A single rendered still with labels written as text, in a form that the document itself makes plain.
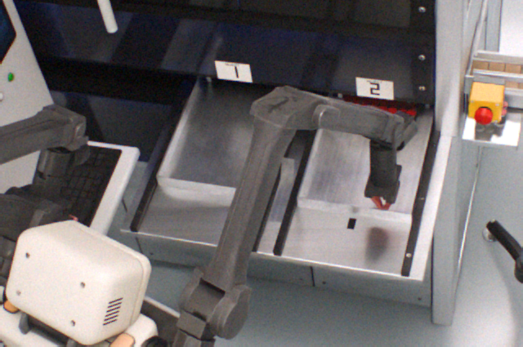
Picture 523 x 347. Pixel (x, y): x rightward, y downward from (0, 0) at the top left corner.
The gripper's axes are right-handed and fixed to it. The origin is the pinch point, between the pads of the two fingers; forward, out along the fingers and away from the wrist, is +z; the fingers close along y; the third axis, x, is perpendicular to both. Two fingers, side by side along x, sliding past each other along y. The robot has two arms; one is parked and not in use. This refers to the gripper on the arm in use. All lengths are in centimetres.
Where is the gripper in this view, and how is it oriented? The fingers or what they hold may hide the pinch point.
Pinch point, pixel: (383, 208)
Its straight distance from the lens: 241.6
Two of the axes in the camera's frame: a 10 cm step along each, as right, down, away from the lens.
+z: 0.8, 7.4, 6.7
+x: -9.6, -1.2, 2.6
